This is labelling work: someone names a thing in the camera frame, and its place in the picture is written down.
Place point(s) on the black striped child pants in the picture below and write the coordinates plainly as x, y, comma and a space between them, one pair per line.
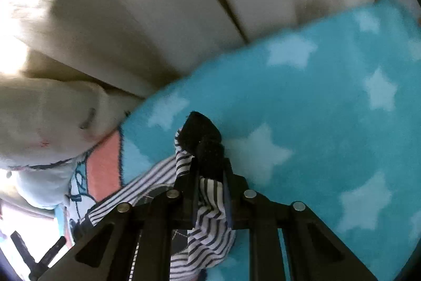
200, 201

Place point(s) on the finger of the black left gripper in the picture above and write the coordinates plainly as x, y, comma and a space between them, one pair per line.
25, 255
51, 254

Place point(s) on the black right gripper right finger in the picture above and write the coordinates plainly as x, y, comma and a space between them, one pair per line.
287, 242

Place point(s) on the light blue plush pillow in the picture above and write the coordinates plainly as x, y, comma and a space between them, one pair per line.
45, 186

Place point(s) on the white floral print pillow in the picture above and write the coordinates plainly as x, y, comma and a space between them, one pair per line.
45, 122

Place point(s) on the teal cartoon fleece blanket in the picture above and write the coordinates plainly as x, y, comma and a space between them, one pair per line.
328, 114

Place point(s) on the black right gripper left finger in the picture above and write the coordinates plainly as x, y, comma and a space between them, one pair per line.
133, 243

